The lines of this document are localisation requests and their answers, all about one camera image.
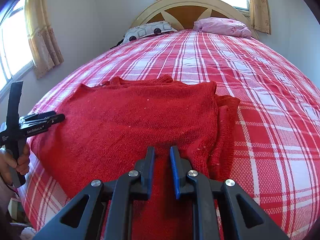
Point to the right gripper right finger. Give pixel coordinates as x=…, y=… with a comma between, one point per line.
x=221, y=209

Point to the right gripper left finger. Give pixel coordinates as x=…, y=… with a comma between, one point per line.
x=103, y=210

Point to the red knitted sweater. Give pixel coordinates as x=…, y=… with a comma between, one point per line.
x=109, y=127

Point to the pink sleeved left forearm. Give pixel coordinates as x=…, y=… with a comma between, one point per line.
x=6, y=193

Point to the person left hand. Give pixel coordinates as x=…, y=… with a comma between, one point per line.
x=21, y=165

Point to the side window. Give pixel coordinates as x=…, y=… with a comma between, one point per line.
x=16, y=58

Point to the beige side window curtain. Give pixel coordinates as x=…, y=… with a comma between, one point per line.
x=41, y=38

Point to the black item beside bed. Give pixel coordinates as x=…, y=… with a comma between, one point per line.
x=119, y=43

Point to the pink pillow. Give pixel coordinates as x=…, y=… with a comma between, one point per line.
x=222, y=26

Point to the white black patterned pillow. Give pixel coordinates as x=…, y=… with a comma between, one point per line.
x=148, y=29

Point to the cream wooden headboard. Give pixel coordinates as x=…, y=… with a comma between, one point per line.
x=182, y=14

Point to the yellow curtain right panel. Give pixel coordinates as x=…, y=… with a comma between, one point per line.
x=260, y=16

